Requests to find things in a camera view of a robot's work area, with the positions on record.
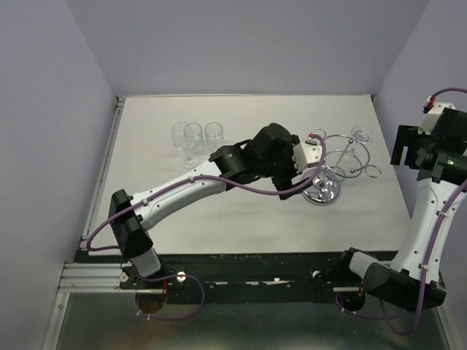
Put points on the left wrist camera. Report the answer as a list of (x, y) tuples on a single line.
[(309, 153)]

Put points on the chrome wine glass rack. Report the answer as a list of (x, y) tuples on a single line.
[(325, 187)]

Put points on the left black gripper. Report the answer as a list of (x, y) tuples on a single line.
[(285, 183)]

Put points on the short clear wine glass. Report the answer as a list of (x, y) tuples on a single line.
[(194, 137)]

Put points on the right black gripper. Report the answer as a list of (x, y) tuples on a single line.
[(408, 135)]

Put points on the tall wine glass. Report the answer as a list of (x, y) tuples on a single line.
[(181, 142)]

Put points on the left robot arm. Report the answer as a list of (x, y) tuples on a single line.
[(268, 155)]

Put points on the aluminium rail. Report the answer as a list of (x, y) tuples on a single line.
[(90, 278)]

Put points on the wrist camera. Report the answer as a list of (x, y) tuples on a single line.
[(432, 110), (309, 153)]

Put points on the ribbed wine glass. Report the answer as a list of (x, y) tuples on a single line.
[(214, 137)]

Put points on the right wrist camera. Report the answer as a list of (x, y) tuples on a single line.
[(432, 110)]

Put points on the black mounting base plate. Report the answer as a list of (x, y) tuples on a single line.
[(249, 278)]

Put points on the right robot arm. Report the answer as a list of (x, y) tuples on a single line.
[(435, 149)]

